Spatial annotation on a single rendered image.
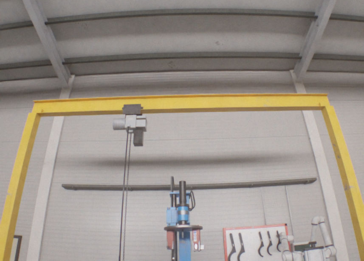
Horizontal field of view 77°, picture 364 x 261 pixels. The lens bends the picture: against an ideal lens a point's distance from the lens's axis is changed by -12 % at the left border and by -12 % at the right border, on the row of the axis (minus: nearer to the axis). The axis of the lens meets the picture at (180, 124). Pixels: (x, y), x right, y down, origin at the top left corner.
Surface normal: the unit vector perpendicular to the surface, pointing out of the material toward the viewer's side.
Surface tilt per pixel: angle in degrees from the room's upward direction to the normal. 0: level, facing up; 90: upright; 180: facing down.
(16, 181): 90
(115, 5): 173
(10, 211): 90
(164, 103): 90
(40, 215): 90
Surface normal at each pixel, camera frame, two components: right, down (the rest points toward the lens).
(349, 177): -0.02, -0.49
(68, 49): 0.02, 0.81
